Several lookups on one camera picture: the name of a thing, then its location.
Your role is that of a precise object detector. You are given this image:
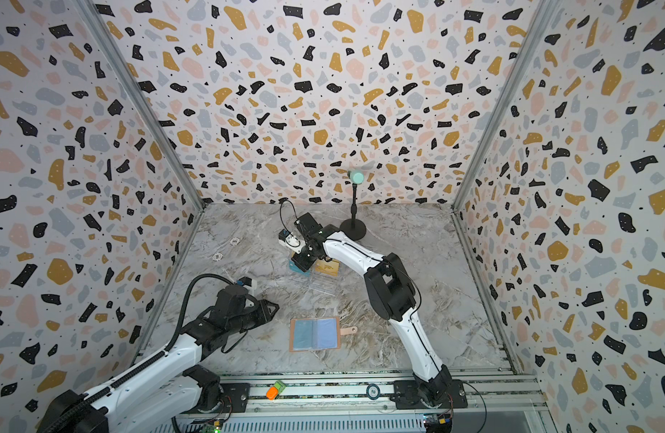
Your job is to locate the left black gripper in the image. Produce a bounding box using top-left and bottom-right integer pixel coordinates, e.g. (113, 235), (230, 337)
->
(230, 297), (283, 336)

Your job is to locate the teal card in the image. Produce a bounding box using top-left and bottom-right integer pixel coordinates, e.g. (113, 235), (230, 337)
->
(288, 262), (311, 275)

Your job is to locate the pink leather card holder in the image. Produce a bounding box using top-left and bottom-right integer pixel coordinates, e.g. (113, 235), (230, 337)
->
(290, 317), (359, 352)

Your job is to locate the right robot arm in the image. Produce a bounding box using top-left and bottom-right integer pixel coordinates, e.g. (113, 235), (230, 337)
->
(278, 213), (455, 407)

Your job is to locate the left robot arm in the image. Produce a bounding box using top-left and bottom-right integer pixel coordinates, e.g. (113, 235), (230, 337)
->
(38, 283), (280, 432)

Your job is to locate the clear acrylic card stand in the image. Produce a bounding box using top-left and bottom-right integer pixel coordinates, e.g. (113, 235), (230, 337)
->
(301, 266), (341, 296)

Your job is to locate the black microphone stand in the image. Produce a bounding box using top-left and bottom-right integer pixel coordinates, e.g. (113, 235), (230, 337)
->
(340, 183), (367, 241)

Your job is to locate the orange green small tool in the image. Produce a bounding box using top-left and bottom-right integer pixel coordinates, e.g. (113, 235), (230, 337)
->
(266, 381), (286, 401)

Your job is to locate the mint green microphone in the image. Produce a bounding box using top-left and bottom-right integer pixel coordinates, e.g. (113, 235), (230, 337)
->
(348, 171), (366, 185)

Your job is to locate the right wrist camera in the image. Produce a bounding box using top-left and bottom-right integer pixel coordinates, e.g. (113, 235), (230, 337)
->
(277, 228), (305, 254)

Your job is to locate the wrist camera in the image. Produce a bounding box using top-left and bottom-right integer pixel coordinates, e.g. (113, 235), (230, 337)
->
(235, 276), (257, 290)
(277, 228), (305, 254)

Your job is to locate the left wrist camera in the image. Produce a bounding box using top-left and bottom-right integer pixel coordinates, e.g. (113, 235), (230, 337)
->
(235, 276), (257, 290)

